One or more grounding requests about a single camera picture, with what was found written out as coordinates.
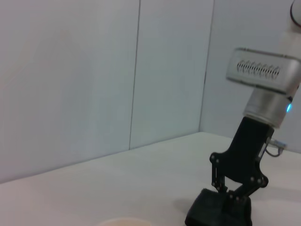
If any white paper cup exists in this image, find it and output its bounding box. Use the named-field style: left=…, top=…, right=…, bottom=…
left=97, top=218, right=151, bottom=226

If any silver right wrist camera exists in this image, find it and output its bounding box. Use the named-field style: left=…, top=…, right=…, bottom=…
left=225, top=48, right=301, bottom=94

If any dark blue rag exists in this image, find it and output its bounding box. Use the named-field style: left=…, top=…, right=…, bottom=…
left=184, top=187, right=253, bottom=226

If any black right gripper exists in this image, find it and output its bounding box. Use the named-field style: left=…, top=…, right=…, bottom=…
left=210, top=116, right=275, bottom=203

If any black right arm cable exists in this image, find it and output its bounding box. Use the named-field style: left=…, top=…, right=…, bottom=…
left=264, top=141, right=284, bottom=157

